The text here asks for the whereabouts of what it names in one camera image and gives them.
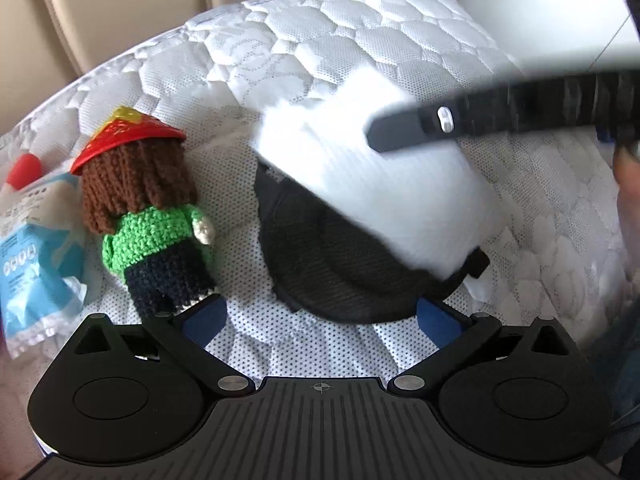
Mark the beige padded headboard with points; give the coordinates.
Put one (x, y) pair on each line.
(125, 0)

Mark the person's leg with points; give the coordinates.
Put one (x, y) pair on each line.
(620, 385)

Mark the red white plush rocket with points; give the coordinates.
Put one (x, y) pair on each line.
(22, 172)

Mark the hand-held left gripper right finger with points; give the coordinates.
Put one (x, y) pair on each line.
(442, 325)

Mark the white quilted mattress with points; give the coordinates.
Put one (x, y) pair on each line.
(350, 25)

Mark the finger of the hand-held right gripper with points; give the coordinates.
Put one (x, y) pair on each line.
(500, 107)

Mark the blue wet wipe packet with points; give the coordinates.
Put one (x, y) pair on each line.
(30, 260)

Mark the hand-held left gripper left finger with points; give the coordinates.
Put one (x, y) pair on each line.
(205, 320)

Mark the crochet doll with red hat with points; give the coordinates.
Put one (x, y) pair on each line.
(150, 230)

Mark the person's right hand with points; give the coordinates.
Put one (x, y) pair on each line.
(629, 175)

